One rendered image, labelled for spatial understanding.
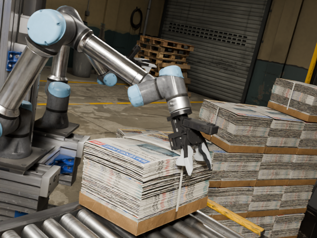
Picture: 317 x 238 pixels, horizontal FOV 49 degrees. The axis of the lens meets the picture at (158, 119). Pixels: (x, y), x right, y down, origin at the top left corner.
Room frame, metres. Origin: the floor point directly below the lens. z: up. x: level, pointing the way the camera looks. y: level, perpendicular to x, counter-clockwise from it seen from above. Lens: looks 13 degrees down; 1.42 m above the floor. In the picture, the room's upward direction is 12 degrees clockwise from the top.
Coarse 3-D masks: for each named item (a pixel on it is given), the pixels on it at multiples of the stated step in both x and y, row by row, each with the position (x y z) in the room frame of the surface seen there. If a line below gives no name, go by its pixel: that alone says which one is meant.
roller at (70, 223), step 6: (66, 216) 1.02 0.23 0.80; (72, 216) 1.02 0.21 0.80; (60, 222) 1.01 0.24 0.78; (66, 222) 1.00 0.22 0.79; (72, 222) 0.99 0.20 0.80; (78, 222) 1.00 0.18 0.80; (66, 228) 0.99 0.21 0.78; (72, 228) 0.98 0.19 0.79; (78, 228) 0.97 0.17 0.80; (84, 228) 0.97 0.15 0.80; (72, 234) 0.97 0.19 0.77; (78, 234) 0.95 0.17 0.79; (84, 234) 0.95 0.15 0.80; (90, 234) 0.95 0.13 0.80
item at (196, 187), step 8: (136, 136) 1.29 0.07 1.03; (144, 136) 1.31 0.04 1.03; (152, 136) 1.32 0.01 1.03; (160, 136) 1.33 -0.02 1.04; (168, 144) 1.22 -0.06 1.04; (200, 168) 1.17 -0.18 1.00; (208, 168) 1.21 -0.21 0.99; (192, 176) 1.14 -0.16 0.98; (200, 176) 1.18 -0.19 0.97; (208, 176) 1.21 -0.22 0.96; (192, 184) 1.15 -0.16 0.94; (200, 184) 1.19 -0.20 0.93; (208, 184) 1.22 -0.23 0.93; (184, 192) 1.11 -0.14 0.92; (192, 192) 1.15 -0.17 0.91; (200, 192) 1.19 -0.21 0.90; (184, 200) 1.12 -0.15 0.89; (192, 200) 1.15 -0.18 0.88
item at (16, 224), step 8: (56, 208) 1.05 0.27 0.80; (64, 208) 1.06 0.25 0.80; (72, 208) 1.07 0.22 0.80; (80, 208) 1.08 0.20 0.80; (24, 216) 0.97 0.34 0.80; (32, 216) 0.98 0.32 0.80; (40, 216) 0.99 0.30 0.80; (48, 216) 0.99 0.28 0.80; (56, 216) 1.01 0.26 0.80; (0, 224) 0.90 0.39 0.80; (8, 224) 0.91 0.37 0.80; (16, 224) 0.92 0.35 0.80; (24, 224) 0.93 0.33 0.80; (40, 224) 0.97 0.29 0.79; (0, 232) 0.87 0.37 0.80; (16, 232) 0.91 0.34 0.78
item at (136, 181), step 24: (96, 144) 1.09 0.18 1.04; (120, 144) 1.12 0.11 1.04; (96, 168) 1.08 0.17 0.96; (120, 168) 1.00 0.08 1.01; (144, 168) 0.95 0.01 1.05; (168, 168) 1.03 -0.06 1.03; (96, 192) 1.07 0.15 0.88; (120, 192) 1.00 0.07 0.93; (144, 192) 0.96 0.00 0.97; (168, 192) 1.05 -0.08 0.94; (144, 216) 0.96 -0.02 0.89
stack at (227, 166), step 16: (208, 144) 2.09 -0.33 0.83; (224, 160) 1.99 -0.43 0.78; (240, 160) 2.05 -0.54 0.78; (256, 160) 2.12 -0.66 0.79; (272, 160) 2.19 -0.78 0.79; (288, 160) 2.26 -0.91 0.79; (224, 176) 2.01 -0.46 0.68; (240, 176) 2.07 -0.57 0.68; (256, 176) 2.14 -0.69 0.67; (272, 176) 2.21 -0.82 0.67; (288, 176) 2.28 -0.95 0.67; (208, 192) 1.96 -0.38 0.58; (224, 192) 2.02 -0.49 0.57; (240, 192) 2.08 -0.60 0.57; (256, 192) 2.16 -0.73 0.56; (272, 192) 2.23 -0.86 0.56; (208, 208) 1.98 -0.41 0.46; (240, 208) 2.11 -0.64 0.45; (256, 208) 2.17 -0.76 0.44; (272, 208) 2.25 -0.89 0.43; (224, 224) 2.06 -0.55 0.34; (256, 224) 2.20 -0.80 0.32; (272, 224) 2.27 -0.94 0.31
